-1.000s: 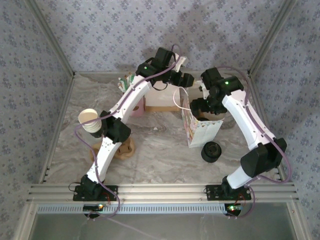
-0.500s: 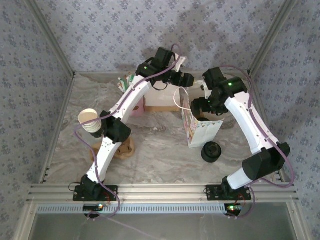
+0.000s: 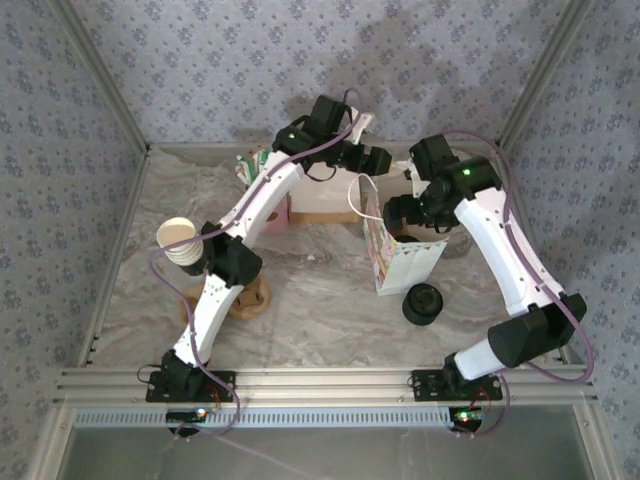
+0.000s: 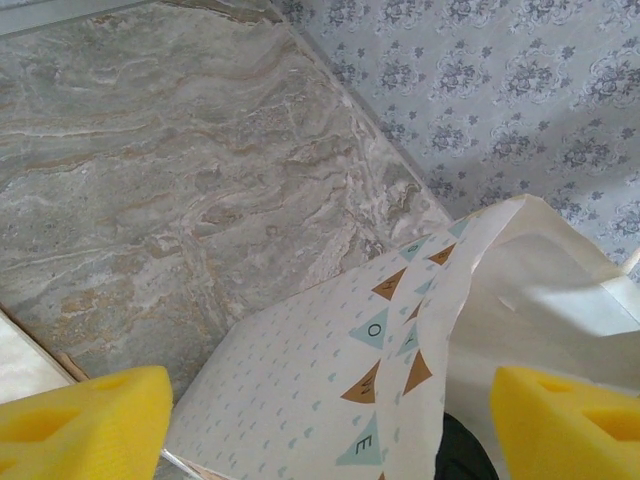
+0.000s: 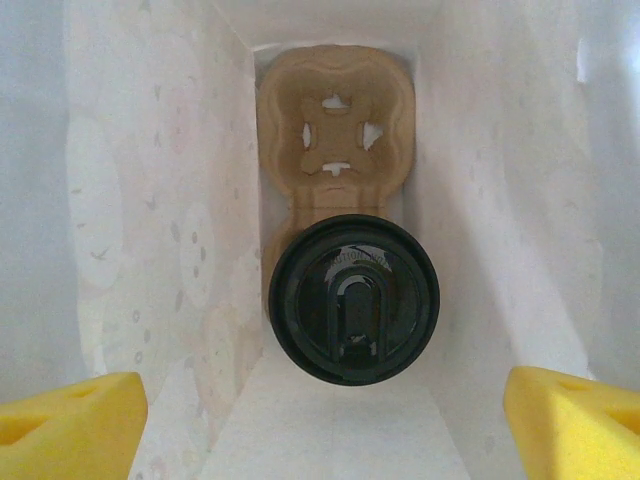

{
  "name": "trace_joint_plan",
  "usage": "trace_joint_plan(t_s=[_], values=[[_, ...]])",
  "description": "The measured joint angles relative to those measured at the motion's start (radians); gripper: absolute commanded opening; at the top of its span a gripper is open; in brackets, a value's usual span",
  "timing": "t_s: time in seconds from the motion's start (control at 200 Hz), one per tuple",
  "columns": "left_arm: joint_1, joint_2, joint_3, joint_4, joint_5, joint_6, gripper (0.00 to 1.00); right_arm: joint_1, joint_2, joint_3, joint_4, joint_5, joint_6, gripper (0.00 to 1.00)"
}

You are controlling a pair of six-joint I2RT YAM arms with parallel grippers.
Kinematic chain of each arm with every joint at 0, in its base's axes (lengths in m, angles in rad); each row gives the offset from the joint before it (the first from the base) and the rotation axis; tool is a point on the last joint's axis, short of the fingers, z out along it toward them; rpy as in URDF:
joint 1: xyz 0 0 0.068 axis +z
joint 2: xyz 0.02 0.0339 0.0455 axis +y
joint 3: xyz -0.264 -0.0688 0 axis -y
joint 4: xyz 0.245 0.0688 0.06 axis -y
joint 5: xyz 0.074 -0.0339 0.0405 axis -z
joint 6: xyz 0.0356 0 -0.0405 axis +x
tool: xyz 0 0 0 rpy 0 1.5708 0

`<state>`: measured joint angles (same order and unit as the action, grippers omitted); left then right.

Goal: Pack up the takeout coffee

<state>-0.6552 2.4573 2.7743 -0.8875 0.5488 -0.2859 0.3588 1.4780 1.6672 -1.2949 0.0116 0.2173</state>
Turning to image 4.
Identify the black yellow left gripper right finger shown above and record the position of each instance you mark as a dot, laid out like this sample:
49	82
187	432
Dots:
570	430

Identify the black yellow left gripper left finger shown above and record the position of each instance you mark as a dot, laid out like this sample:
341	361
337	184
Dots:
75	430

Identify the white printed paper gift bag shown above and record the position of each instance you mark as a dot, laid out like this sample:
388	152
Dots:
300	375

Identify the stack of napkins in box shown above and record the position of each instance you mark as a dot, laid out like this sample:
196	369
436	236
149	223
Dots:
72	367

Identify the aluminium right side rail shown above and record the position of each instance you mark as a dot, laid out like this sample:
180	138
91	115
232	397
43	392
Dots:
360	103

